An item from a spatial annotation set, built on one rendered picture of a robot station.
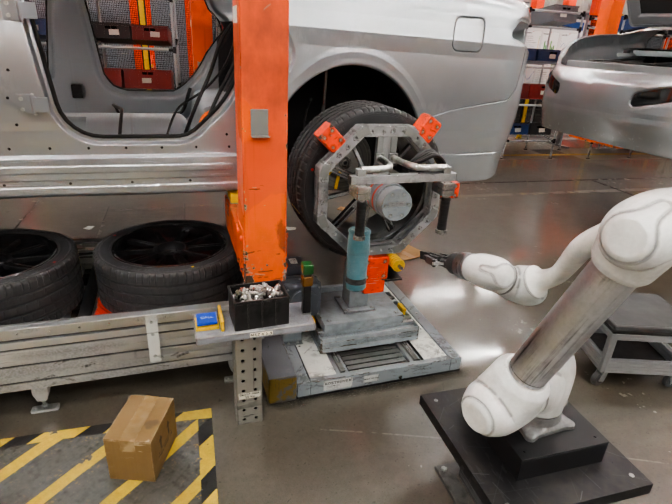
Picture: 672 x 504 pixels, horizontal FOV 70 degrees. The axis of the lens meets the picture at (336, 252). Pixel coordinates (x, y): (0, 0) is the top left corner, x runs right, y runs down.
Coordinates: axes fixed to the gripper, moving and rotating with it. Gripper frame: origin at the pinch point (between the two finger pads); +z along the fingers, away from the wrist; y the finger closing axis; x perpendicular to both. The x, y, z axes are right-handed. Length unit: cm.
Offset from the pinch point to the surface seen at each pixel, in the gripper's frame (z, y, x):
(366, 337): 46, 4, 45
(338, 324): 48, 17, 37
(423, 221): 27.5, -16.7, -9.0
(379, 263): 32.8, 2.6, 7.9
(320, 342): 48, 26, 44
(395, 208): 12.2, 5.7, -17.2
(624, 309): 0, -107, 38
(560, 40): 424, -522, -206
